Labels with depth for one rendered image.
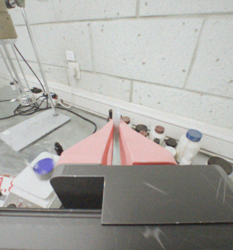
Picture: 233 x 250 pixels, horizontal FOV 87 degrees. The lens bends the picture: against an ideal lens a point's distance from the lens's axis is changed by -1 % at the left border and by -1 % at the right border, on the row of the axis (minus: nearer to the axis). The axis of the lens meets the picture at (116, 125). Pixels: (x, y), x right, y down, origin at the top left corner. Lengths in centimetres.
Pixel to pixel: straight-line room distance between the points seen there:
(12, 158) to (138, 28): 70
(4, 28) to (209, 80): 71
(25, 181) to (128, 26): 62
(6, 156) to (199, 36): 82
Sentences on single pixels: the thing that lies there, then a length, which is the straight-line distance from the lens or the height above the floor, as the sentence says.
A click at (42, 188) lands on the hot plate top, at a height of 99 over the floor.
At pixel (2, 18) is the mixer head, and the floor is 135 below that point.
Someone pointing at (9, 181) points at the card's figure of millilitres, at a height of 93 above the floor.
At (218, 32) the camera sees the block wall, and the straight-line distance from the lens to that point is 54.
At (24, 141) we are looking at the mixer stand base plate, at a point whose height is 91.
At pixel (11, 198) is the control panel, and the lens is 46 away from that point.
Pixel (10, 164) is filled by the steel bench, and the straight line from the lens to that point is 64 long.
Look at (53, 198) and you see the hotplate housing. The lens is 40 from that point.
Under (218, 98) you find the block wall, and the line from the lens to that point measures 58.
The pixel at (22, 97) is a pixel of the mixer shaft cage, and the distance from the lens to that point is 69.
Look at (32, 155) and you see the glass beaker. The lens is 40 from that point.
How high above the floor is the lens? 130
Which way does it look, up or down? 36 degrees down
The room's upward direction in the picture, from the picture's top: straight up
